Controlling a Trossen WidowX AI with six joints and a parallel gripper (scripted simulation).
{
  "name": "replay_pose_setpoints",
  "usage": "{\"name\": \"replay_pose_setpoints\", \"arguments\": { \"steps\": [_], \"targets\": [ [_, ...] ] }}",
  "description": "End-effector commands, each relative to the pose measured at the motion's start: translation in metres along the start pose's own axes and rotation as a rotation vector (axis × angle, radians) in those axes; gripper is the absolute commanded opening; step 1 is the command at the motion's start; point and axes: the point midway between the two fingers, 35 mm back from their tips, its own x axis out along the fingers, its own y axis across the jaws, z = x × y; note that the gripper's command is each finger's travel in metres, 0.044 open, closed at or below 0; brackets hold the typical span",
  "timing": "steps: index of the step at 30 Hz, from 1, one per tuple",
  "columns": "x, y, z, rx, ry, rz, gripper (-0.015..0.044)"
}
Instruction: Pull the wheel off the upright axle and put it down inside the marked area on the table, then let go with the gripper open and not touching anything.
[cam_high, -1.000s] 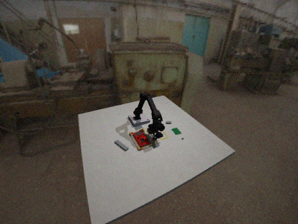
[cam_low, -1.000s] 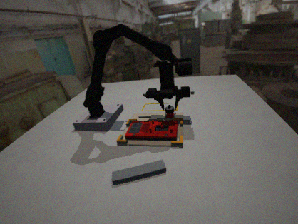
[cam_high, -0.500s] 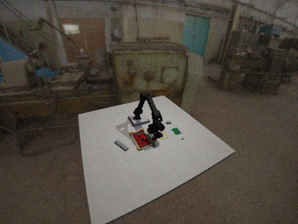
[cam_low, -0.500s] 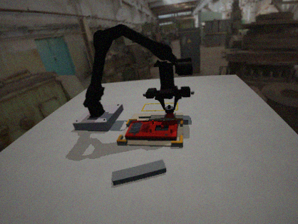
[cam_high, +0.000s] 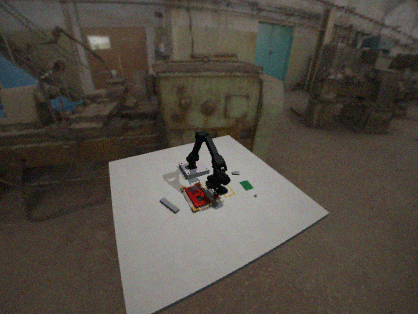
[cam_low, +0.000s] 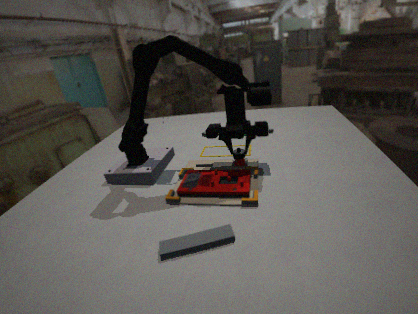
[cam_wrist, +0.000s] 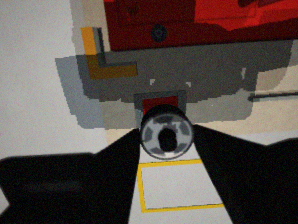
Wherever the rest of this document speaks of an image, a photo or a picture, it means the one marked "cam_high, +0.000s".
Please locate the grey rectangular bar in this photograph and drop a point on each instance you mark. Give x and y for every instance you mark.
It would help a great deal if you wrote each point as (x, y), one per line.
(169, 204)

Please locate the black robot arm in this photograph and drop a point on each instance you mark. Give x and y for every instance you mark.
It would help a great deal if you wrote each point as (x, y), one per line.
(217, 160)

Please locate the green flat plate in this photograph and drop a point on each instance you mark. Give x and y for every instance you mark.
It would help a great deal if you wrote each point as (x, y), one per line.
(246, 185)

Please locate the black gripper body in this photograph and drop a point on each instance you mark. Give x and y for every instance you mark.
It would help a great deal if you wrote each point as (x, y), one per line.
(221, 190)

